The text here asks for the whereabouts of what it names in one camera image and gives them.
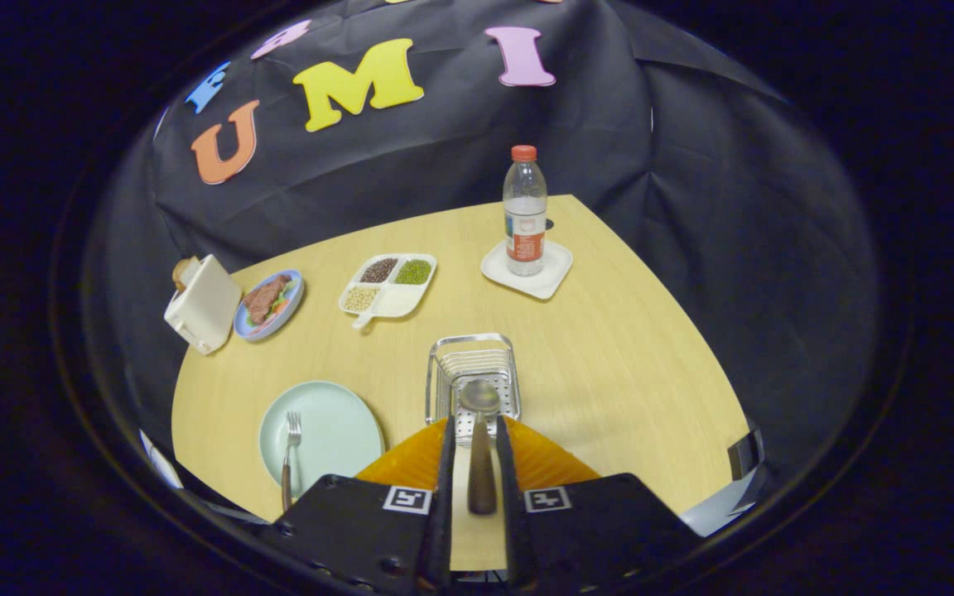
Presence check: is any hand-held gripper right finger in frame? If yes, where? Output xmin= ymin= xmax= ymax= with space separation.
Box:
xmin=495 ymin=416 xmax=703 ymax=594

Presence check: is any light green plate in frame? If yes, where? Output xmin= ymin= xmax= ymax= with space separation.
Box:
xmin=258 ymin=381 xmax=385 ymax=499

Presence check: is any metal spoon with brown handle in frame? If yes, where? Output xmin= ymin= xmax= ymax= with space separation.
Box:
xmin=459 ymin=379 xmax=501 ymax=516

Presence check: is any metal fork with brown handle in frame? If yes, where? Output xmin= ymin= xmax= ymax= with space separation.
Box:
xmin=281 ymin=411 xmax=303 ymax=512

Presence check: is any clear water bottle red cap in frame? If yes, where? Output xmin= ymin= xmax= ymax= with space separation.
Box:
xmin=503 ymin=145 xmax=548 ymax=277

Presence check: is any black chair armrest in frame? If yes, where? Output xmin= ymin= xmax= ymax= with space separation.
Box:
xmin=727 ymin=426 xmax=768 ymax=481

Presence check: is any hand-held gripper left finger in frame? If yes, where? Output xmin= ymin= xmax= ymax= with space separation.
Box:
xmin=262 ymin=416 xmax=455 ymax=594

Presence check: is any black backdrop cloth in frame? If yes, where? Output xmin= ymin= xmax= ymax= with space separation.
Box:
xmin=84 ymin=0 xmax=879 ymax=497

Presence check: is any white toaster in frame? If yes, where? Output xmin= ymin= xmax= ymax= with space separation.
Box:
xmin=164 ymin=254 xmax=243 ymax=356

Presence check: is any blue plate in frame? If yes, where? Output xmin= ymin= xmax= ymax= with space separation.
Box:
xmin=234 ymin=269 xmax=305 ymax=342

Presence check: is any white square coaster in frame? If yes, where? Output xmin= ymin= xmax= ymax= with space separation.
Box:
xmin=480 ymin=239 xmax=574 ymax=300

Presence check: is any white divided tray with beans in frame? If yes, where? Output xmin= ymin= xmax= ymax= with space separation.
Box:
xmin=338 ymin=253 xmax=438 ymax=330

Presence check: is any meat and vegetables serving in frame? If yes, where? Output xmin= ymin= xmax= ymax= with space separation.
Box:
xmin=243 ymin=275 xmax=294 ymax=325

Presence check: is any metal wire basket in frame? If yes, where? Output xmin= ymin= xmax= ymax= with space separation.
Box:
xmin=425 ymin=333 xmax=522 ymax=448

